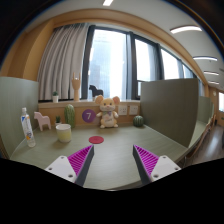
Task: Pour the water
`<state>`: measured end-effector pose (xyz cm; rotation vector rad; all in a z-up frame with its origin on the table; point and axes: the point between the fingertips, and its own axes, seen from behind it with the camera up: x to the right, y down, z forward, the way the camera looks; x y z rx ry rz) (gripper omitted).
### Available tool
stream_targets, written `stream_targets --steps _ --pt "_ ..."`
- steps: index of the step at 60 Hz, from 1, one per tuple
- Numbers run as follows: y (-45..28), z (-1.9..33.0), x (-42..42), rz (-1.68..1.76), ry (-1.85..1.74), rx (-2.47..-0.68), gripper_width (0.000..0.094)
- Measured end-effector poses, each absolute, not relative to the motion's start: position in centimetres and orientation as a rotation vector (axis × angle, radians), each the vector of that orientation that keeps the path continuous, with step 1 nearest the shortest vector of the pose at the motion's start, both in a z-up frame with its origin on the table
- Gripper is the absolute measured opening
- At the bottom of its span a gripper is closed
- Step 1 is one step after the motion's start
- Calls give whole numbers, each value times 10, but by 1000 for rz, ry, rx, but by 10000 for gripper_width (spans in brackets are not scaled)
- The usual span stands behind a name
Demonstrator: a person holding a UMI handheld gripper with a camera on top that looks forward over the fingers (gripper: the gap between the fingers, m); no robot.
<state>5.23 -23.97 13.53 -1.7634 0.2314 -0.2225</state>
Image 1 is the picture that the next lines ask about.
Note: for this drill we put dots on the white wall socket left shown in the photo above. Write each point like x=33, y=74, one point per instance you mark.
x=122, y=110

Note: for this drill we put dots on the small potted plant on desk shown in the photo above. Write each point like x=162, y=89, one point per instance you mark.
x=57, y=120

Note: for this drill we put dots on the grey window curtain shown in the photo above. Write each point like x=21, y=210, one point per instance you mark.
x=62, y=61

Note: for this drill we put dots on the beige plush hamster toy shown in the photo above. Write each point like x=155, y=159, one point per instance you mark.
x=108, y=116

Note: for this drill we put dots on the pink wooden horse figurine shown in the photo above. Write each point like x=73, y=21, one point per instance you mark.
x=42, y=120

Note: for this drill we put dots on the wooden hand sculpture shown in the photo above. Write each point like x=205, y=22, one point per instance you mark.
x=76, y=83

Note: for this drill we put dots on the clear plastic water bottle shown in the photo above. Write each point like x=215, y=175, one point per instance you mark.
x=27, y=128

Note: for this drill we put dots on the tall green cactus ornament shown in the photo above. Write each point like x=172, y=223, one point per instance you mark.
x=69, y=114

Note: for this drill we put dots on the red round coaster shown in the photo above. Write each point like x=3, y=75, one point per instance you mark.
x=96, y=139

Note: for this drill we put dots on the black horse figurine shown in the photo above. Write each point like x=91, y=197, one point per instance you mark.
x=95, y=91

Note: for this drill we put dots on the green right desk partition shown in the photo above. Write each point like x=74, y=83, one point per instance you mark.
x=170, y=107

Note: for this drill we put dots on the purple number seven disc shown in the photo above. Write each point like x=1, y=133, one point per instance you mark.
x=88, y=116

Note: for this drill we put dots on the small potted plant on sill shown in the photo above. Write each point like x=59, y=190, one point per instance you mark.
x=55, y=97

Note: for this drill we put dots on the round green cactus ornament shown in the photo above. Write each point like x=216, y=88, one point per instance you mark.
x=138, y=121

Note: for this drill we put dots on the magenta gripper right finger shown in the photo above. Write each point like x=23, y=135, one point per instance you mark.
x=152, y=167

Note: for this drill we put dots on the white wall socket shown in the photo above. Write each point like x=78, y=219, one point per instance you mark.
x=133, y=110
x=122, y=110

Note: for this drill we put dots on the green left desk partition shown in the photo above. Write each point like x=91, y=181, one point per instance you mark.
x=16, y=94

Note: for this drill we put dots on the cream ceramic cup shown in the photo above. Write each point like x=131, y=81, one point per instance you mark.
x=64, y=133

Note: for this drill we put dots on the green desk partition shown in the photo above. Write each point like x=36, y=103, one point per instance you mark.
x=16, y=94
x=170, y=107

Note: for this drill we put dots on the white wall socket right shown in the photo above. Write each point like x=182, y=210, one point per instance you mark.
x=133, y=110

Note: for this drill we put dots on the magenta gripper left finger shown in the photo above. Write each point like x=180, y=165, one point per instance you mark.
x=73, y=168

